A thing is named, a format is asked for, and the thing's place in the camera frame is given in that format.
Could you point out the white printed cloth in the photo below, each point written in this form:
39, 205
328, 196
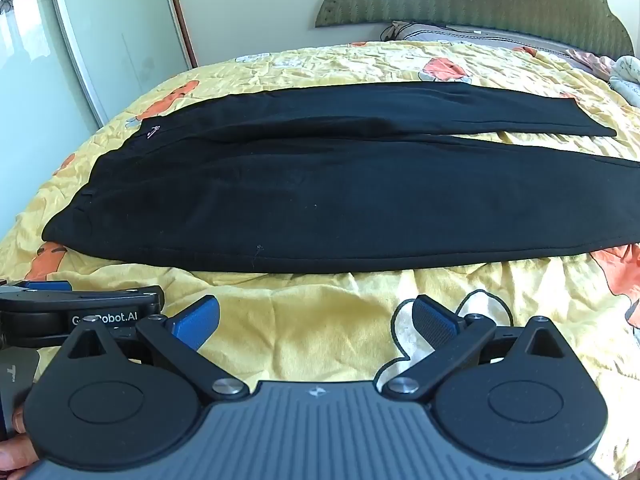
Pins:
627, 80

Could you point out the person's left hand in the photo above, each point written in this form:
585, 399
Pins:
15, 450

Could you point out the yellow floral blanket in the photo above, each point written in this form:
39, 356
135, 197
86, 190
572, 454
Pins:
320, 320

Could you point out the grey patterned pillow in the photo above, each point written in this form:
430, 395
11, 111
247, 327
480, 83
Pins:
465, 35

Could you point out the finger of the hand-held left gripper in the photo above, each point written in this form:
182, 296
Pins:
48, 286

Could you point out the black pants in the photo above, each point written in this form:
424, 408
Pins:
320, 195

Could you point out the floral glass wardrobe door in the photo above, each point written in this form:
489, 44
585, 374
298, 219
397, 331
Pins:
100, 35

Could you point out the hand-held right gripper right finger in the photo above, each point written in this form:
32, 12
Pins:
434, 321

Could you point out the pink cloth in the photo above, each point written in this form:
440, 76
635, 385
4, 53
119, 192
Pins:
592, 62

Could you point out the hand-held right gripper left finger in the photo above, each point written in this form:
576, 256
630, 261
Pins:
197, 319

